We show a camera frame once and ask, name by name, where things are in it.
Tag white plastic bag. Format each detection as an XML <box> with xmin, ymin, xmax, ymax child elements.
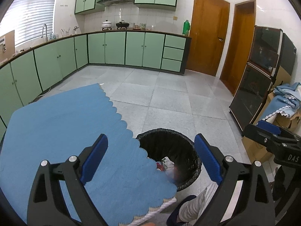
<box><xmin>161</xmin><ymin>157</ymin><xmax>175</xmax><ymax>178</ymax></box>

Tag red paper cup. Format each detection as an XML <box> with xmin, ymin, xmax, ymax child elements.
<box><xmin>156</xmin><ymin>162</ymin><xmax>165</xmax><ymax>171</ymax></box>

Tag black trash bin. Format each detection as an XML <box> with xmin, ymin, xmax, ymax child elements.
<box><xmin>136</xmin><ymin>128</ymin><xmax>202</xmax><ymax>192</ymax></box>

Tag green lower kitchen cabinets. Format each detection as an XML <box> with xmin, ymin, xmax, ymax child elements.
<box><xmin>1</xmin><ymin>30</ymin><xmax>191</xmax><ymax>135</ymax></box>

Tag kitchen faucet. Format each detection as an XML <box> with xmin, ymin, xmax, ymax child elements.
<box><xmin>41</xmin><ymin>24</ymin><xmax>47</xmax><ymax>40</ymax></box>

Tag cardboard box on floor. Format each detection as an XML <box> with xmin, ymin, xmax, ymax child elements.
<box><xmin>241</xmin><ymin>91</ymin><xmax>301</xmax><ymax>164</ymax></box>

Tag blue cloth pile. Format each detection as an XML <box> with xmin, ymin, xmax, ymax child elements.
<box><xmin>259</xmin><ymin>82</ymin><xmax>300</xmax><ymax>121</ymax></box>

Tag person's shoe and trouser leg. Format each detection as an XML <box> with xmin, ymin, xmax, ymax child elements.
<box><xmin>166</xmin><ymin>182</ymin><xmax>218</xmax><ymax>226</ymax></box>

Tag black glass cabinet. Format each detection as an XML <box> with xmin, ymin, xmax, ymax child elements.
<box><xmin>229</xmin><ymin>26</ymin><xmax>297</xmax><ymax>132</ymax></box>

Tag blue tablecloth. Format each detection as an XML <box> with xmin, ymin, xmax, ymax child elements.
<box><xmin>1</xmin><ymin>84</ymin><xmax>177</xmax><ymax>225</ymax></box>

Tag brown wooden door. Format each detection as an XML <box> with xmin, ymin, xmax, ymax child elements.
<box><xmin>187</xmin><ymin>0</ymin><xmax>230</xmax><ymax>76</ymax></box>

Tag green bottle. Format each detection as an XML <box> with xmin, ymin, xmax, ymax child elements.
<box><xmin>182</xmin><ymin>20</ymin><xmax>190</xmax><ymax>36</ymax></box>

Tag cardboard box on counter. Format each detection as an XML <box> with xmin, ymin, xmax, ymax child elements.
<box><xmin>0</xmin><ymin>30</ymin><xmax>15</xmax><ymax>63</ymax></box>

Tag black wok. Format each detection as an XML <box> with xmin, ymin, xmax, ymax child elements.
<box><xmin>115</xmin><ymin>21</ymin><xmax>130</xmax><ymax>30</ymax></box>

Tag window blinds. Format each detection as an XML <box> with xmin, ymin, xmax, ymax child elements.
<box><xmin>1</xmin><ymin>0</ymin><xmax>55</xmax><ymax>46</ymax></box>

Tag white cooking pot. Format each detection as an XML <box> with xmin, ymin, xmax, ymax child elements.
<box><xmin>102</xmin><ymin>20</ymin><xmax>112</xmax><ymax>31</ymax></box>

